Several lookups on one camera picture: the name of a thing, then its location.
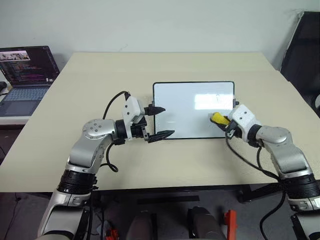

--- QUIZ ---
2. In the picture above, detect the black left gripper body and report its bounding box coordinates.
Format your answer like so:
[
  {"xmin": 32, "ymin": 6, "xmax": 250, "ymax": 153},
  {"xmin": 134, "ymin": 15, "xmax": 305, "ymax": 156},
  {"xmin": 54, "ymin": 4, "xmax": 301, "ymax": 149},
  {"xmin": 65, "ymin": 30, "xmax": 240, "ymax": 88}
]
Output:
[{"xmin": 130, "ymin": 107, "xmax": 151, "ymax": 144}]

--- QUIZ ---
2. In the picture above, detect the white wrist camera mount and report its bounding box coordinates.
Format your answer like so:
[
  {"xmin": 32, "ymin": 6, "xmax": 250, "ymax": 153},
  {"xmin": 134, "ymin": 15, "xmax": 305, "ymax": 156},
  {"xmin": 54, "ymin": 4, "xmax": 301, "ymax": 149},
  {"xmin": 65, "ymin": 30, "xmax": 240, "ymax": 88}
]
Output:
[
  {"xmin": 228, "ymin": 104, "xmax": 261, "ymax": 144},
  {"xmin": 121, "ymin": 96, "xmax": 146, "ymax": 139}
]

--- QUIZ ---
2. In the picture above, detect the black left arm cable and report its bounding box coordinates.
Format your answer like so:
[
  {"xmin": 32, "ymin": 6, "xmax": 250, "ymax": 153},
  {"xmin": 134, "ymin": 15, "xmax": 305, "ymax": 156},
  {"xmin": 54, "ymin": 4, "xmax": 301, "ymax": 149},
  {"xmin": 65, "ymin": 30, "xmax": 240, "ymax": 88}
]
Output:
[{"xmin": 99, "ymin": 90, "xmax": 132, "ymax": 174}]

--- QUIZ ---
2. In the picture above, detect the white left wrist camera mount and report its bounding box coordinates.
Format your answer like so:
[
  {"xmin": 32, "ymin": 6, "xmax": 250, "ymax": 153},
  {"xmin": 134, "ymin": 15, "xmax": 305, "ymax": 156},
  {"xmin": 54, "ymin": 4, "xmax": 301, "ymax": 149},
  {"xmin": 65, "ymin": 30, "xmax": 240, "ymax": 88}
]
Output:
[{"xmin": 121, "ymin": 96, "xmax": 146, "ymax": 139}]

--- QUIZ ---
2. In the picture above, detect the black office chair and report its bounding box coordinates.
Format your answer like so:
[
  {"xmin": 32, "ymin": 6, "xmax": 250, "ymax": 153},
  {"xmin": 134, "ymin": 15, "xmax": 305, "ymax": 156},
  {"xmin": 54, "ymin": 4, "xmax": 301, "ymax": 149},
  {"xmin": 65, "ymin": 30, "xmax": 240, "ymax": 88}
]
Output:
[{"xmin": 279, "ymin": 10, "xmax": 320, "ymax": 111}]

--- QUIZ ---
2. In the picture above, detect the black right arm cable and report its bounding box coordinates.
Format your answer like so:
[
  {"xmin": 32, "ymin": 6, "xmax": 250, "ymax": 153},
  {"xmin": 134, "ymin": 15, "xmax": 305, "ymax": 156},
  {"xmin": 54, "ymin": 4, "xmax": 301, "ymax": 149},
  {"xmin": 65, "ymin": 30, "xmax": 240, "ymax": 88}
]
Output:
[{"xmin": 224, "ymin": 131, "xmax": 289, "ymax": 240}]

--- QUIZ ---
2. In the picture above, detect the dark rounded shape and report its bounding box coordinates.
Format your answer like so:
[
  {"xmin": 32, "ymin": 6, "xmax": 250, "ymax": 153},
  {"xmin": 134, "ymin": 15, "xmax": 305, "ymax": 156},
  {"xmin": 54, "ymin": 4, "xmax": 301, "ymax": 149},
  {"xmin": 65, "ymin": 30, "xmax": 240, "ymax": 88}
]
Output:
[
  {"xmin": 125, "ymin": 209, "xmax": 159, "ymax": 240},
  {"xmin": 186, "ymin": 205, "xmax": 229, "ymax": 240}
]

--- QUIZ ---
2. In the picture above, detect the yellow whiteboard eraser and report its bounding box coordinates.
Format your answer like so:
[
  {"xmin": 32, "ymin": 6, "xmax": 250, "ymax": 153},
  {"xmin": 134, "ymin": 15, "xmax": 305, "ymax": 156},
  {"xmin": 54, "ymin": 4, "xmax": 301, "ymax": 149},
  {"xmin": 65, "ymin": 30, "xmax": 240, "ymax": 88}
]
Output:
[{"xmin": 209, "ymin": 112, "xmax": 231, "ymax": 126}]

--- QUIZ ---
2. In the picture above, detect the open grey laptop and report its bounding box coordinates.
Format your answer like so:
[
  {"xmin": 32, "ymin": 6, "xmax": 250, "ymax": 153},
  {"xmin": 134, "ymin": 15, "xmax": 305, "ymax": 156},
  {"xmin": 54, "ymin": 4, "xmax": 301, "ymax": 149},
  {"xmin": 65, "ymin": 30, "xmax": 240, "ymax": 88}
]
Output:
[{"xmin": 0, "ymin": 45, "xmax": 61, "ymax": 117}]

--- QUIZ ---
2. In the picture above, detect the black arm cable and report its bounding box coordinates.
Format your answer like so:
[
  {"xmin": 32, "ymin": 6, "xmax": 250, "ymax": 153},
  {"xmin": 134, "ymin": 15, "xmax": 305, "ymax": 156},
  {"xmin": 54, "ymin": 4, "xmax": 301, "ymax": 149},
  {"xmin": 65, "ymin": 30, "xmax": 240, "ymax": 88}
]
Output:
[
  {"xmin": 224, "ymin": 131, "xmax": 289, "ymax": 240},
  {"xmin": 99, "ymin": 90, "xmax": 132, "ymax": 174}
]

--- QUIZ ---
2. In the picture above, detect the small red bracket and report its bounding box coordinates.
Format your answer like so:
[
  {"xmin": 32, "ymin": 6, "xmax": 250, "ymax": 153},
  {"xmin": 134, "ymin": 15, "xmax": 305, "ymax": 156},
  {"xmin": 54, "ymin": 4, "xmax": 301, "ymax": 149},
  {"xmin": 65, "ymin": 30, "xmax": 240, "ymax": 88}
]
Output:
[{"xmin": 105, "ymin": 228, "xmax": 119, "ymax": 240}]

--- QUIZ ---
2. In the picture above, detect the black table frame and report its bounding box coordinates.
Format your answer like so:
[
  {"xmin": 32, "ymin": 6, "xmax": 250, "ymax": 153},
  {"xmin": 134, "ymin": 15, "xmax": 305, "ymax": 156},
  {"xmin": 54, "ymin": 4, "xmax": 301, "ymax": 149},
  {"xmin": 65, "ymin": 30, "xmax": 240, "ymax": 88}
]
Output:
[{"xmin": 91, "ymin": 183, "xmax": 287, "ymax": 204}]

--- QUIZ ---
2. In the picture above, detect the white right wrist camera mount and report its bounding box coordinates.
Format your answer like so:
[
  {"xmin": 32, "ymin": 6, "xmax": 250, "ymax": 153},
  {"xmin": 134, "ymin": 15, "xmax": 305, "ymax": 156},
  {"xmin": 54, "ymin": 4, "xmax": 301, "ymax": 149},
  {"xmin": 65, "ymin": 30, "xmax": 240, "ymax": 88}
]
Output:
[{"xmin": 228, "ymin": 104, "xmax": 261, "ymax": 144}]

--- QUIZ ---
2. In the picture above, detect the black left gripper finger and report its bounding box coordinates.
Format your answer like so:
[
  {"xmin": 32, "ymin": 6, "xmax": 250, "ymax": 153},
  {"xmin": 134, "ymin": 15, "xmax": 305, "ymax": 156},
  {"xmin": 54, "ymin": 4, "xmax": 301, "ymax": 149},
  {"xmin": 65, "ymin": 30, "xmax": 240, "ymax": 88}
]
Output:
[
  {"xmin": 147, "ymin": 130, "xmax": 175, "ymax": 144},
  {"xmin": 144, "ymin": 105, "xmax": 167, "ymax": 117}
]

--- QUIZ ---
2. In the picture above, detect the large red bracket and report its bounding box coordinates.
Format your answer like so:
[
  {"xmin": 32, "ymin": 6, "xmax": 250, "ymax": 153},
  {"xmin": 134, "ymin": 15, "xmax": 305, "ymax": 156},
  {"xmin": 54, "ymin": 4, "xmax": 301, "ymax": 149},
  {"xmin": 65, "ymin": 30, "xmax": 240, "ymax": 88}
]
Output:
[{"xmin": 223, "ymin": 209, "xmax": 239, "ymax": 240}]

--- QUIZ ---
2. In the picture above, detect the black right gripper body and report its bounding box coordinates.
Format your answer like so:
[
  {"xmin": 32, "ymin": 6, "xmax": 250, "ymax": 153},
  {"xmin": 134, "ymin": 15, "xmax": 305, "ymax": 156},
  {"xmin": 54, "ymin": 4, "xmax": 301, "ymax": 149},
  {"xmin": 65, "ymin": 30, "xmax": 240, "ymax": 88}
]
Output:
[{"xmin": 224, "ymin": 120, "xmax": 242, "ymax": 139}]

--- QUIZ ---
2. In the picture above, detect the black-framed whiteboard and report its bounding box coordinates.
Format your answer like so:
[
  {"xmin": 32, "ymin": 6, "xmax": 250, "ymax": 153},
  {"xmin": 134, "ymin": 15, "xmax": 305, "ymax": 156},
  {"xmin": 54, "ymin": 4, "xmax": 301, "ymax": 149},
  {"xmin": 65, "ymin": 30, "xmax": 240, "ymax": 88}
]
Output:
[{"xmin": 150, "ymin": 80, "xmax": 240, "ymax": 141}]

